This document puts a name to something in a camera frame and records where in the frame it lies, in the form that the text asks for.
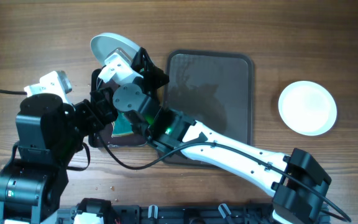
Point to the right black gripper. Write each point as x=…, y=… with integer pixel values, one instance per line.
x=148, y=69

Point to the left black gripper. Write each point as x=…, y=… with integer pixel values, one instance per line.
x=105, y=106

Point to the green yellow sponge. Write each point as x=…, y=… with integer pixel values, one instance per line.
x=121, y=127

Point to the white plate top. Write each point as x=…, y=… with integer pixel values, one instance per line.
x=104, y=44

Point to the white plate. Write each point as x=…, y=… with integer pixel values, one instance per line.
x=307, y=108
x=104, y=44

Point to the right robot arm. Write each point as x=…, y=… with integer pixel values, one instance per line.
x=297, y=183

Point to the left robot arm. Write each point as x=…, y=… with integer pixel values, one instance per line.
x=50, y=133

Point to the small black tray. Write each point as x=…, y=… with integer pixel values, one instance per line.
x=105, y=134

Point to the large brown serving tray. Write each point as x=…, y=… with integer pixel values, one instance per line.
x=215, y=88

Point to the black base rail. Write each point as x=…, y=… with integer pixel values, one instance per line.
x=246, y=214

